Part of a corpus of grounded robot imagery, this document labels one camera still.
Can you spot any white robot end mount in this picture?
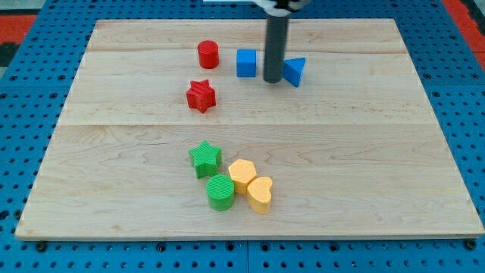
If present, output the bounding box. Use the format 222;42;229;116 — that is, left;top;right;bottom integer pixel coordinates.
252;0;311;16

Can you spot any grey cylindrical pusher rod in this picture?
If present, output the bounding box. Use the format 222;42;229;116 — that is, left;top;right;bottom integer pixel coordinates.
263;14;290;83

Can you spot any red star block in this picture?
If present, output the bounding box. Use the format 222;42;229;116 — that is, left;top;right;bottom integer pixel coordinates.
186;80;217;114

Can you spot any green star block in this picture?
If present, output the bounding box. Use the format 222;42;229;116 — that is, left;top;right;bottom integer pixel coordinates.
189;140;222;178

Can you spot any blue cube block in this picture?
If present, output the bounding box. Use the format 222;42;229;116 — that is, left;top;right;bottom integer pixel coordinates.
236;49;257;77

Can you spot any blue triangle block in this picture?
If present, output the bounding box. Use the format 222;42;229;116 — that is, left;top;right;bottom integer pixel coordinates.
283;58;306;87

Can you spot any red cylinder block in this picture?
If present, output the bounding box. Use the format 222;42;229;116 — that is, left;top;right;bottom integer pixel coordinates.
197;40;219;69

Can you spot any yellow hexagon block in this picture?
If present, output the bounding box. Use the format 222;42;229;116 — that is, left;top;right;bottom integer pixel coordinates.
228;158;257;195

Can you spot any light wooden board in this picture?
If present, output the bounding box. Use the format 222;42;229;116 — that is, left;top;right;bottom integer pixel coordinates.
15;19;484;241

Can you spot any yellow heart block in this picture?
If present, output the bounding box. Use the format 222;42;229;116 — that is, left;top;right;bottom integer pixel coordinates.
247;177;273;215

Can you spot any green cylinder block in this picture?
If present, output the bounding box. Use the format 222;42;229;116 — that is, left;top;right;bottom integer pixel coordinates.
205;174;235;211

